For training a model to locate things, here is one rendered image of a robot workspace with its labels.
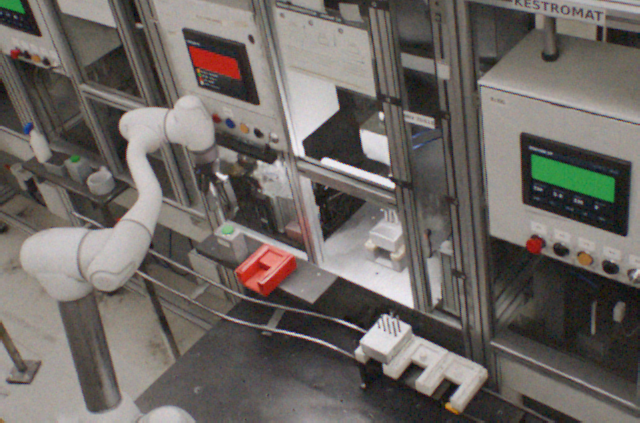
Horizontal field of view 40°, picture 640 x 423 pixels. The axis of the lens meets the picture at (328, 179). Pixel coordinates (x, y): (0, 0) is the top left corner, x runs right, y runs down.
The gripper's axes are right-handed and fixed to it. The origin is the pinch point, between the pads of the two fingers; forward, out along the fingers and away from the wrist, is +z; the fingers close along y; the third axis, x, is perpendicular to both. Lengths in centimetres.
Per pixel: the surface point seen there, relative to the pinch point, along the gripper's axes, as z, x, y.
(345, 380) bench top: 45, 9, -51
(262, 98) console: -42.6, -9.5, -22.0
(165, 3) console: -66, -10, 10
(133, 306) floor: 114, -11, 108
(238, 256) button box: 18.5, 1.9, -4.2
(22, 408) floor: 114, 57, 104
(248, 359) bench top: 45, 19, -17
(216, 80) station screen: -45.9, -7.3, -6.5
